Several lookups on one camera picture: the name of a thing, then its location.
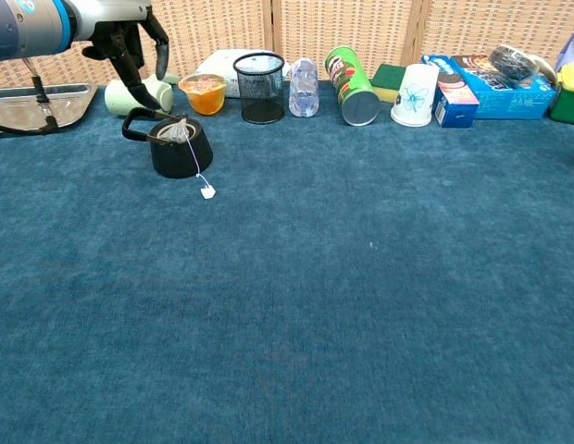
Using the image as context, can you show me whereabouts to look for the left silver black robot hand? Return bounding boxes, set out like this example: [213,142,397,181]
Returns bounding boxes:
[75,0,170,111]

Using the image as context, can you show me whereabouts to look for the pyramid tea bag with string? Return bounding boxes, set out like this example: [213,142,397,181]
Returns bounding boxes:
[156,117,218,201]

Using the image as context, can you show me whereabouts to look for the black teapot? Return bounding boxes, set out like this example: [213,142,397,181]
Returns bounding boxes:
[121,106,215,180]

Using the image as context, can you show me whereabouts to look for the light green mug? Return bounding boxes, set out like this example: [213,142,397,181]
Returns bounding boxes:
[104,72,181,117]

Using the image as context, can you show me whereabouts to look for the stainless steel tray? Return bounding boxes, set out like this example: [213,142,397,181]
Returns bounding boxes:
[0,82,99,133]

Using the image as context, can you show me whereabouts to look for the woven bamboo folding screen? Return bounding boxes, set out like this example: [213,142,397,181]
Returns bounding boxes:
[0,0,574,92]

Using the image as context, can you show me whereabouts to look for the white wet wipes pack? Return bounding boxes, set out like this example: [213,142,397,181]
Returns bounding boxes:
[194,49,288,98]

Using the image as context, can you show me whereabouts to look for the orange jelly cup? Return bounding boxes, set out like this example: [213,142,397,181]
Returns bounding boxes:
[178,73,228,117]

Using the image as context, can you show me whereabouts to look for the black mesh pen holder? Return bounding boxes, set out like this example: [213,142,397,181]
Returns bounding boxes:
[232,52,287,125]

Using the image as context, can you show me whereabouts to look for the clear plastic water bottle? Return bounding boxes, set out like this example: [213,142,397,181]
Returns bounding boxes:
[288,57,319,118]

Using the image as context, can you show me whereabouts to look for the green chips can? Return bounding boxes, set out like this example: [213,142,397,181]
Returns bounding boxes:
[325,45,381,127]

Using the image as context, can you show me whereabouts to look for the green yellow sponge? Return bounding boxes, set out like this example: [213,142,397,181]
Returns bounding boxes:
[369,63,408,104]

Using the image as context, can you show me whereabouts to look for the white cup with blue flower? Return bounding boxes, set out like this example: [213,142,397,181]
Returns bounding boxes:
[390,63,440,128]

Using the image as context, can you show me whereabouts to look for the blue table cloth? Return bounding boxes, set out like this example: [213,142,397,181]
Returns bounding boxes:
[0,80,574,444]

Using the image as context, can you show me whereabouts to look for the blue pink cookie box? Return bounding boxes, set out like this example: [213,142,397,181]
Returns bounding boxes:
[420,54,480,129]

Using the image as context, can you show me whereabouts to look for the brown chocolate box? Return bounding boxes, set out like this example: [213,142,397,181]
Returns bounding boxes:
[451,54,501,71]

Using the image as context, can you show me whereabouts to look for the black patterned tape roll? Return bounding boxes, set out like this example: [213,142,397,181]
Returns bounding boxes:
[489,44,541,79]

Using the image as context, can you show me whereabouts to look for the blue snack box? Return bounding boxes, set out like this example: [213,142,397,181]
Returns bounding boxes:
[453,55,557,120]

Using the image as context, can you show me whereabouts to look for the white blue tissue pack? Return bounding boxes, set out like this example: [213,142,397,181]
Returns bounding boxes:
[555,31,574,70]

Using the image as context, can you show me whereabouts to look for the green container with yellow lid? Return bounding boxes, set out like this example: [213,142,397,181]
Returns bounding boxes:
[549,62,574,125]

